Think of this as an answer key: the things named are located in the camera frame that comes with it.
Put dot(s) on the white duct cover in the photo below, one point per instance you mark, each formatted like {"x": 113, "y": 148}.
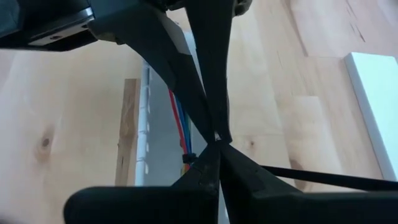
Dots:
{"x": 379, "y": 109}

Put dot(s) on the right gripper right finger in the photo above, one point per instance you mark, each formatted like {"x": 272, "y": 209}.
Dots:
{"x": 280, "y": 208}

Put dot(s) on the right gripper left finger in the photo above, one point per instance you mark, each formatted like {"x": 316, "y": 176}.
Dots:
{"x": 140, "y": 205}

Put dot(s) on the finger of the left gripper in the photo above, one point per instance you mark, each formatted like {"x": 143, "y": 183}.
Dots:
{"x": 174, "y": 71}
{"x": 214, "y": 62}

